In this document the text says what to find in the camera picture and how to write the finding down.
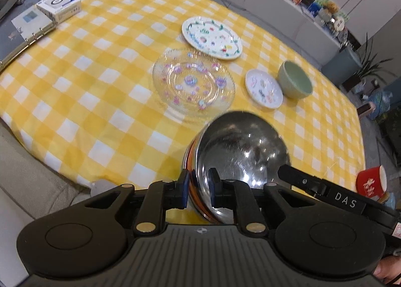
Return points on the white and blue box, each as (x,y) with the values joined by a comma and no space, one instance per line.
(58,4)

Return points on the red mug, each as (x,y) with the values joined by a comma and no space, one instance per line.
(369,185)

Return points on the light wooden object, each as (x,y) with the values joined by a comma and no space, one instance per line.
(388,200)

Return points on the small white painted plate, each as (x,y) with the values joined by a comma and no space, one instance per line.
(263,89)

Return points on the white tv cabinet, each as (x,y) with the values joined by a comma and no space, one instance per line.
(282,20)

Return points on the large white painted plate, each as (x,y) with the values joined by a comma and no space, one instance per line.
(213,37)

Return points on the blue plastic bag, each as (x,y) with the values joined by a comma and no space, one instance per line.
(380,105)

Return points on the grey waste bin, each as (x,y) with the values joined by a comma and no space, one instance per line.
(341,64)

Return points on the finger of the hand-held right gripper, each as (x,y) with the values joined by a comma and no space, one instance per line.
(300,180)

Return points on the person's right hand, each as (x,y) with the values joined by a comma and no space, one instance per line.
(388,269)

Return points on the green printed box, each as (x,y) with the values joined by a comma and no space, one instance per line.
(325,3)

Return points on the pale green ceramic bowl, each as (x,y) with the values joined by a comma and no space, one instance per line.
(291,86)

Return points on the yellow checked tablecloth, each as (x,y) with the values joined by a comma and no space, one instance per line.
(94,86)

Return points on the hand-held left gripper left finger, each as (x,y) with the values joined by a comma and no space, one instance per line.
(184,188)

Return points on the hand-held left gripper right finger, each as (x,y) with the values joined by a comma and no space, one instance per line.
(214,188)

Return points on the stainless steel bowl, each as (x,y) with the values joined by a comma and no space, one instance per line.
(244,146)

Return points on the clear flowered glass plate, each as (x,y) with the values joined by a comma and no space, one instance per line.
(191,83)

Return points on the green potted plant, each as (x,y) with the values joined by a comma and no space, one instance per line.
(372,58)

